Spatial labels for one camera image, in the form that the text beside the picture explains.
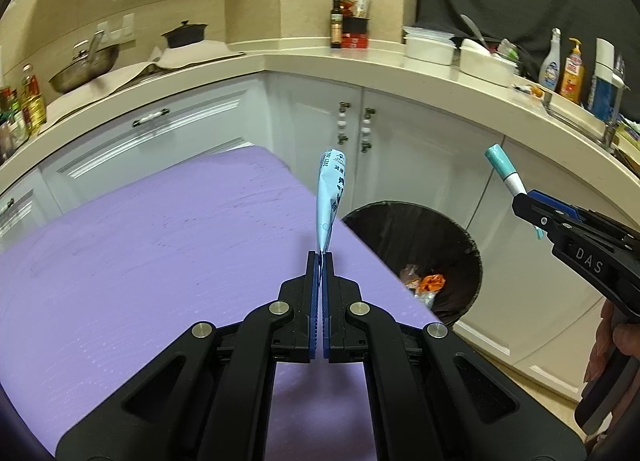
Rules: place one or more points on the white open container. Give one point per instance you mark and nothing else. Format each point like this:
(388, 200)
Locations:
(487, 65)

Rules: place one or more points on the group of condiment bottles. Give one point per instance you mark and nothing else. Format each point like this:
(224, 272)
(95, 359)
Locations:
(9, 126)

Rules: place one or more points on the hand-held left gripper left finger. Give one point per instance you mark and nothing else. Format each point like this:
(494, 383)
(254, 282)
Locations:
(314, 301)

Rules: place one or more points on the bin with black liner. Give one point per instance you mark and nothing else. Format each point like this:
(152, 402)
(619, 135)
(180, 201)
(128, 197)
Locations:
(400, 236)

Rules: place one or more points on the teal capped white tube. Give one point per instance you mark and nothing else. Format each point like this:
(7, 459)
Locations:
(502, 168)

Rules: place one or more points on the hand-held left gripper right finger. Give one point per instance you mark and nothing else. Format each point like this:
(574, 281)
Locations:
(327, 301)

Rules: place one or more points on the clear white plastic bag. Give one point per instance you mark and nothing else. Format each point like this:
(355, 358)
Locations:
(426, 299)

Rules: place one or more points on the white faucet water filter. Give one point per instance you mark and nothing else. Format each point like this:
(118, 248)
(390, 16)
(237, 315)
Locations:
(604, 58)

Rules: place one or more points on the small orange plastic bag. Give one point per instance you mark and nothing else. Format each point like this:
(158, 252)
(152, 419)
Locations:
(432, 282)

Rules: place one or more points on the person's right hand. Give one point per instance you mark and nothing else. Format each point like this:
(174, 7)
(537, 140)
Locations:
(602, 341)

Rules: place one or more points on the grey ladle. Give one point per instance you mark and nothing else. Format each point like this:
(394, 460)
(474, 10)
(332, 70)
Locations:
(474, 30)

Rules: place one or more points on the steel wok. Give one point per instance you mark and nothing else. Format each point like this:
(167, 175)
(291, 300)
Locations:
(85, 68)

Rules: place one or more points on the white double wall socket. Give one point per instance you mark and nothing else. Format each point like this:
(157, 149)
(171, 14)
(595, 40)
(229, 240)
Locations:
(117, 27)

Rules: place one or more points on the orange dish soap bottle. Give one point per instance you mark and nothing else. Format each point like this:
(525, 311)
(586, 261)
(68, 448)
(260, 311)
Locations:
(572, 73)

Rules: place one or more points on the blue translucent cylinder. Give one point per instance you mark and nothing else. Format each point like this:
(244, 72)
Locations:
(601, 98)

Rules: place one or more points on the steel faucet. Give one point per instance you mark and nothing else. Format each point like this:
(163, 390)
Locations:
(620, 101)

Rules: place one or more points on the yellow cooking oil bottle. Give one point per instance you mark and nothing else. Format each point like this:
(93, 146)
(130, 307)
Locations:
(32, 96)

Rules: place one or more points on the black holder box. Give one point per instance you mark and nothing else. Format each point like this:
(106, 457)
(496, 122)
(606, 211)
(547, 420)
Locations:
(357, 23)

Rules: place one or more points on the dark sauce bottle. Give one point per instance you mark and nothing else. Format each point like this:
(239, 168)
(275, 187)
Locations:
(336, 23)

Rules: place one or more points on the black lidded pot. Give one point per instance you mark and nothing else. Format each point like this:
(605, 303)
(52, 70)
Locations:
(184, 35)

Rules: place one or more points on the green packet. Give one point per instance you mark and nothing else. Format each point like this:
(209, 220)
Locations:
(506, 48)

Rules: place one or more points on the red boxes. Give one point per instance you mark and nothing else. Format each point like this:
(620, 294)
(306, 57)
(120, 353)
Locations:
(355, 39)

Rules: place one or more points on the white spray bottle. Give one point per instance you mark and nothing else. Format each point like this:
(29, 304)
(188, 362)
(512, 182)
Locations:
(550, 66)

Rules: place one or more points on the red snack packet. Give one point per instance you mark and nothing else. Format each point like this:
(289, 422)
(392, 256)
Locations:
(350, 8)

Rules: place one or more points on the blue and white wrapper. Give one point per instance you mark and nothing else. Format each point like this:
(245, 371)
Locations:
(327, 201)

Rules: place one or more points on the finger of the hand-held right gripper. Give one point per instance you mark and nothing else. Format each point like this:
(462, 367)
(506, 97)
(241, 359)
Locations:
(532, 213)
(555, 201)

